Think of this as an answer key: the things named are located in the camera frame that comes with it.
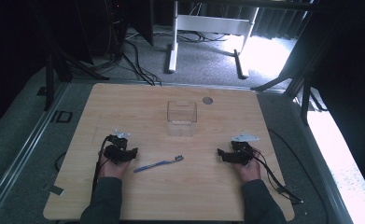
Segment right hand-held gripper cable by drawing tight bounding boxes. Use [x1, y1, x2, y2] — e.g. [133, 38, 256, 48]
[242, 148, 305, 205]

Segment black floor cable bundle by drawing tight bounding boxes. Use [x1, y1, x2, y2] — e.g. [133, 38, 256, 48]
[120, 39, 163, 87]

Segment person's left hand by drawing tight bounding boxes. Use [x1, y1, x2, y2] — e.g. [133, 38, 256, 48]
[97, 151, 131, 181]

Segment person's right hand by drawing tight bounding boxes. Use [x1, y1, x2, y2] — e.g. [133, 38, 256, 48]
[233, 149, 262, 184]

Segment short black floor cable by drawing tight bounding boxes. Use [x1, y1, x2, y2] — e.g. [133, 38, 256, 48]
[54, 151, 67, 173]

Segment black metal stand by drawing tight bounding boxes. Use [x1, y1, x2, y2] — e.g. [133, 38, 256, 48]
[43, 50, 110, 112]
[250, 69, 316, 126]

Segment long black floor cable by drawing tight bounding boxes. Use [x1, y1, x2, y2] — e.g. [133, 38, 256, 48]
[267, 128, 330, 224]

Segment left hand-held gripper cable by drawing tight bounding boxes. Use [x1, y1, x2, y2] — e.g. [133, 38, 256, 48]
[91, 134, 113, 194]

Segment blue and grey toothbrush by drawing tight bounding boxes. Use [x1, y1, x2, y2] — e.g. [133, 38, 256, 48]
[133, 154, 185, 174]

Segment grey pleated curtain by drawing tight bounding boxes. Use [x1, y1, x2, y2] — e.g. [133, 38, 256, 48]
[198, 5, 309, 40]

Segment black rectangular floor marker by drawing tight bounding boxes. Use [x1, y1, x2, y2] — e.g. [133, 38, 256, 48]
[49, 110, 74, 124]

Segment white desk frame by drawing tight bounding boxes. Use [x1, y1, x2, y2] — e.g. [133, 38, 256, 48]
[167, 0, 260, 80]

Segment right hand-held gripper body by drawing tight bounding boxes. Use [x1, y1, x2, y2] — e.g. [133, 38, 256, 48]
[231, 132, 260, 166]

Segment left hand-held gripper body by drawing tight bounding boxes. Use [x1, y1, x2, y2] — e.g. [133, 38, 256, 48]
[104, 129, 132, 165]

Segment clear plastic box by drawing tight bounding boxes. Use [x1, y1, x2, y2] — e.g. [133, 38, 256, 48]
[166, 100, 199, 138]

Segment hand-held gripper cable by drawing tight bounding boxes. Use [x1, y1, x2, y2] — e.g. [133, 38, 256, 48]
[91, 134, 113, 194]
[242, 148, 305, 205]

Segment grey tape piece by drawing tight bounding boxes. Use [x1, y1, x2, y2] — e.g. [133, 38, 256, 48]
[43, 184, 65, 197]

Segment cables under white desk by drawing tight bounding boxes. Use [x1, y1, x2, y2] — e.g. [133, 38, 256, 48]
[175, 30, 229, 44]

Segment black curtain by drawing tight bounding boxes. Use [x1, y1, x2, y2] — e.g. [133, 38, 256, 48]
[282, 0, 365, 204]

